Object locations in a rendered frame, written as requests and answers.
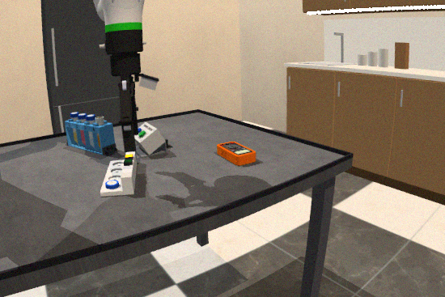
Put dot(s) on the white button panel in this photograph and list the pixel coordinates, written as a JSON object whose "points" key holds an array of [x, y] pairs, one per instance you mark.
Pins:
{"points": [[150, 141]]}

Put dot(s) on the black table edge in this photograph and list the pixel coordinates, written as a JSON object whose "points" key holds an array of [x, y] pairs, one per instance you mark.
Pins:
{"points": [[23, 269]]}

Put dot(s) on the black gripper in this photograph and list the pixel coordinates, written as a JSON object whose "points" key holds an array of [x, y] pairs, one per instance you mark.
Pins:
{"points": [[125, 66]]}

